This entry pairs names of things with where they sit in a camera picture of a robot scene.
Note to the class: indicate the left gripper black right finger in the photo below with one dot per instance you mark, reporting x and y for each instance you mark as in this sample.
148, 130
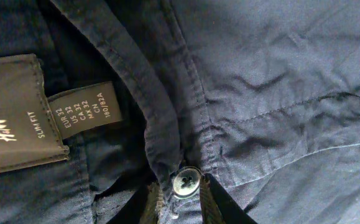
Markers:
210, 211

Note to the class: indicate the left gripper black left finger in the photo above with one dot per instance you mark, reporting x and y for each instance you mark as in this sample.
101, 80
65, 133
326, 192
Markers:
154, 204

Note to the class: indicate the navy blue shorts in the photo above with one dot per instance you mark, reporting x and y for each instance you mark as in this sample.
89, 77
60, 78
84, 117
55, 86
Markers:
100, 99

